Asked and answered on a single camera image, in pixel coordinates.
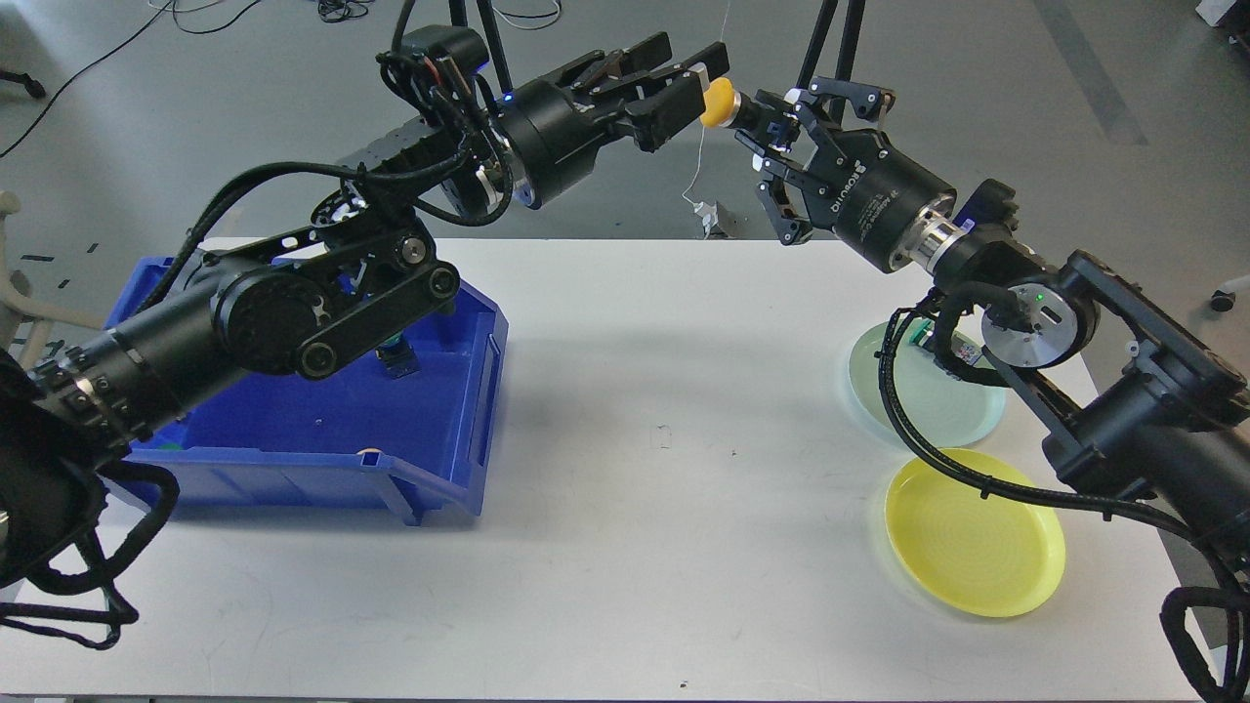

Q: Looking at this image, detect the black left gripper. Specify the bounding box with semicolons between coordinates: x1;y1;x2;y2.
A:
499;31;730;210

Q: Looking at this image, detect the yellow plate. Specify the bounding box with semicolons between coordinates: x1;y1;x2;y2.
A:
881;458;1068;618

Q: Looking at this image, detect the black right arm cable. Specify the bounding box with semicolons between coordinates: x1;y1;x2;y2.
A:
878;283;1250;703

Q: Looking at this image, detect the light green plate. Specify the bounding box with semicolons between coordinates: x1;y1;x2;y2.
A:
848;316;1006;448

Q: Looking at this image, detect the black tripod leg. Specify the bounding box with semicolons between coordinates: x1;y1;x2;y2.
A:
793;0;866;128
448;0;514;94

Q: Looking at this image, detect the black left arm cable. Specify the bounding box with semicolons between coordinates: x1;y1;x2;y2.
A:
0;459;183;650

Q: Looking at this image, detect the white cable with plug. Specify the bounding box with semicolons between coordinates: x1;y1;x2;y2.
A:
681;0;738;238

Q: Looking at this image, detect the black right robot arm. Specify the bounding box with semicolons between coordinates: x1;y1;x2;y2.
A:
711;78;1248;559

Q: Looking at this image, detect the black tripod leg left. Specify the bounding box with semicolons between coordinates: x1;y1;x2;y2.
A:
448;0;514;94

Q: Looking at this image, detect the yellow push button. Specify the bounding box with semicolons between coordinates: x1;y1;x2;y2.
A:
699;76;790;133

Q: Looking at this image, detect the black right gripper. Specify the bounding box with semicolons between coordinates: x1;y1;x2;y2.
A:
733;76;958;274

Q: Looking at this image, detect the beige chair frame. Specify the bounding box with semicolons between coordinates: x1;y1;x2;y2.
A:
1;190;105;370

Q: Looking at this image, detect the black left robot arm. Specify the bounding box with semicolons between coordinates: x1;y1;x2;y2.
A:
3;25;730;595

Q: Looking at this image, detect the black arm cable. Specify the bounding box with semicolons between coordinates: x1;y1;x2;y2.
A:
0;459;183;650
878;283;1250;703

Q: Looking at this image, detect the blue plastic bin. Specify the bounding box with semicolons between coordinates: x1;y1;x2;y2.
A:
129;283;508;525

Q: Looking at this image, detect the black tripod leg right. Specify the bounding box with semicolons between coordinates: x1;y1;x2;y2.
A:
793;0;866;128

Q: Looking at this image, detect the green push button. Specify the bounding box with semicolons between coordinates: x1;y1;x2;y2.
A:
375;331;421;380
903;316;988;385

